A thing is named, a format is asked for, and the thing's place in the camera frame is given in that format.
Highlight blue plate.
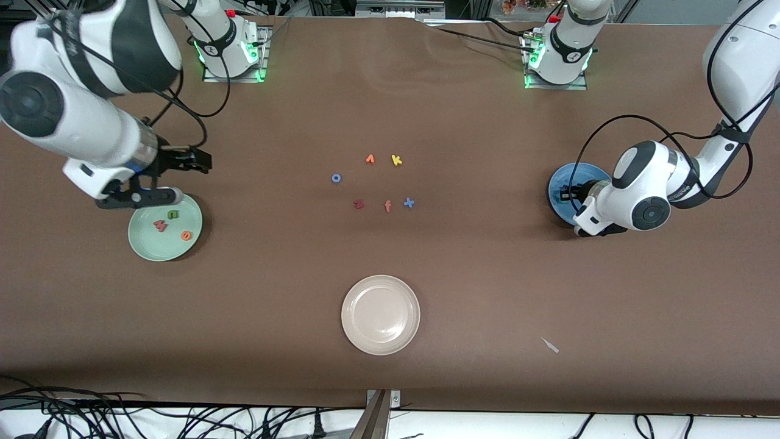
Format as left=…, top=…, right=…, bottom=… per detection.
left=548, top=162, right=612, bottom=227

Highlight green plate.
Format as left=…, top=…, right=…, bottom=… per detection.
left=127, top=194, right=204, bottom=262

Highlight brown paper table cover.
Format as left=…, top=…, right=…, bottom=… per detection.
left=0, top=11, right=780, bottom=416

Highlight beige plate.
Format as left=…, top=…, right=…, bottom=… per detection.
left=341, top=275, right=421, bottom=356

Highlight aluminium extrusion bar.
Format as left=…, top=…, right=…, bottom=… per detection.
left=355, top=0, right=445, bottom=19

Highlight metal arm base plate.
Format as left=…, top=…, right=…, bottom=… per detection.
left=202, top=24, right=269, bottom=83
left=523, top=30, right=589, bottom=91

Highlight black cable on table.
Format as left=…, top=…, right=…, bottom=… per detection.
left=414, top=17, right=534, bottom=49

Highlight tangled black floor cables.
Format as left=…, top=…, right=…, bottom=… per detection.
left=0, top=377, right=366, bottom=439

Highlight metal table bracket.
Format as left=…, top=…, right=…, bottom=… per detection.
left=350, top=389, right=402, bottom=439

